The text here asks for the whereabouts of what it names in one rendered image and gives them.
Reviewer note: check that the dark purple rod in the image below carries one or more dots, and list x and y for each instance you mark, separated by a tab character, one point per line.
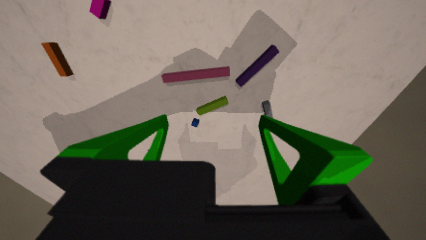
258	64

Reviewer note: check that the orange rod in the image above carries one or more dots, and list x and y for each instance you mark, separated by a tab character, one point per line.
56	56

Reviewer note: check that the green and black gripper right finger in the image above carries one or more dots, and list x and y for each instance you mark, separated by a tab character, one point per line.
323	160

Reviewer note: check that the dark grey rectangular block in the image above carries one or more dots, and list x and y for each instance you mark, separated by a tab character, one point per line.
267	108

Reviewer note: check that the magenta rectangular block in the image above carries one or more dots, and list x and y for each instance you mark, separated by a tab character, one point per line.
100	8

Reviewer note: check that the lime green rod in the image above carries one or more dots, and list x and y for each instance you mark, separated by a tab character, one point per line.
212	105

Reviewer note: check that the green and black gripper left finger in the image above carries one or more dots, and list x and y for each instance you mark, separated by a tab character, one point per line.
117	144

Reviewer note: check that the small dark blue block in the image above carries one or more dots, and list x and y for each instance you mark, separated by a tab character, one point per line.
195	122

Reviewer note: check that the pink rod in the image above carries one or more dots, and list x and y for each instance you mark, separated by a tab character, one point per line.
196	74

